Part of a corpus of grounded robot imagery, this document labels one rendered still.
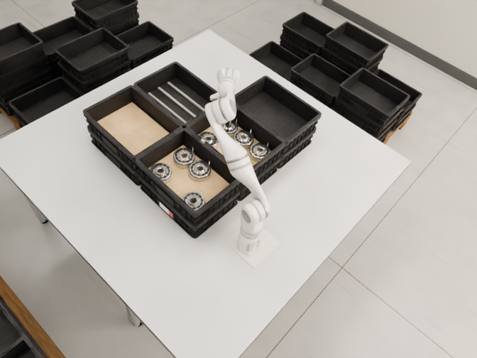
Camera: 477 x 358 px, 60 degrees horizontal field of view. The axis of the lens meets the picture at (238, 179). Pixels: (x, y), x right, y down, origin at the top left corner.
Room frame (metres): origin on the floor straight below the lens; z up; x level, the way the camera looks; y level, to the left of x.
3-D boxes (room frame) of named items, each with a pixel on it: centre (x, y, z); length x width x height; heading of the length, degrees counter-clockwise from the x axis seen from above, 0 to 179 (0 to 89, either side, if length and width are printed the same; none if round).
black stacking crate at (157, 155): (1.12, 0.22, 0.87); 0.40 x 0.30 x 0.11; 54
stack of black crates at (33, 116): (1.91, 1.34, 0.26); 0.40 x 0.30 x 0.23; 145
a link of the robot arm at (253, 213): (0.91, -0.09, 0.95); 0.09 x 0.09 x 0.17; 43
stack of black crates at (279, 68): (2.75, -0.16, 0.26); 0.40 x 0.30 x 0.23; 55
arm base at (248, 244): (0.91, -0.09, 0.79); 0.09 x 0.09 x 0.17; 44
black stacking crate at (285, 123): (1.61, -0.13, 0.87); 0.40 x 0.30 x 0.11; 54
